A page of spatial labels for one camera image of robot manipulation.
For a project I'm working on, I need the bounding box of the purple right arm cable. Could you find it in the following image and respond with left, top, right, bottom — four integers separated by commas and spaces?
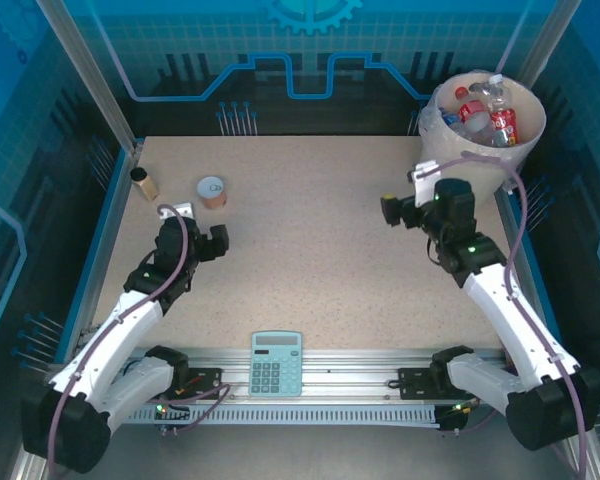
422, 152, 594, 480

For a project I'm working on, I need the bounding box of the tin can with pull tab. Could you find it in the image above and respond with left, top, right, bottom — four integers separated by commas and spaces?
196, 176, 229, 211

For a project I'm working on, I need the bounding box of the aluminium frame post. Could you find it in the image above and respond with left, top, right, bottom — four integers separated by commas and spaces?
35, 0, 144, 154
494, 0, 581, 89

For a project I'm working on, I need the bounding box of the light blue calculator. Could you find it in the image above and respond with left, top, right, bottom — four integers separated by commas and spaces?
249, 330, 304, 398

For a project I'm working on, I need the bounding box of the clear plastic bin liner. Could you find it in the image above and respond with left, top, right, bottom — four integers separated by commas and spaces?
418, 74, 549, 169

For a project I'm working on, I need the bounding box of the small jar with black cap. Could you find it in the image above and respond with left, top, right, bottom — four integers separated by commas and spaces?
129, 167, 160, 202

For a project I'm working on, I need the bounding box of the black controller board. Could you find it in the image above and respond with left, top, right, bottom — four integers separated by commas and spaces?
152, 398, 192, 437
437, 399, 481, 437

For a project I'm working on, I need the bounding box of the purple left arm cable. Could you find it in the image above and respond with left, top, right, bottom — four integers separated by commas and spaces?
44, 203, 233, 479

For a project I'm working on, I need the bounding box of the white slotted cable duct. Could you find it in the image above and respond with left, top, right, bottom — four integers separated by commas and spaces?
129, 404, 444, 427

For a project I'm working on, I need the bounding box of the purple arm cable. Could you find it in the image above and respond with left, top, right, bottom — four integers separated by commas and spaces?
422, 152, 594, 480
44, 203, 233, 479

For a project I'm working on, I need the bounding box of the aluminium mounting rail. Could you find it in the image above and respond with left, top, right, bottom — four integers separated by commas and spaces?
119, 346, 514, 407

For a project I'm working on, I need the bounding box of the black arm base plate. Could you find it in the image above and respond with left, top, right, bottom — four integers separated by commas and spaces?
179, 367, 225, 401
397, 367, 461, 401

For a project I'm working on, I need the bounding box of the white plastic bin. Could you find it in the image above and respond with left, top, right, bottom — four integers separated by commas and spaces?
418, 71, 549, 209

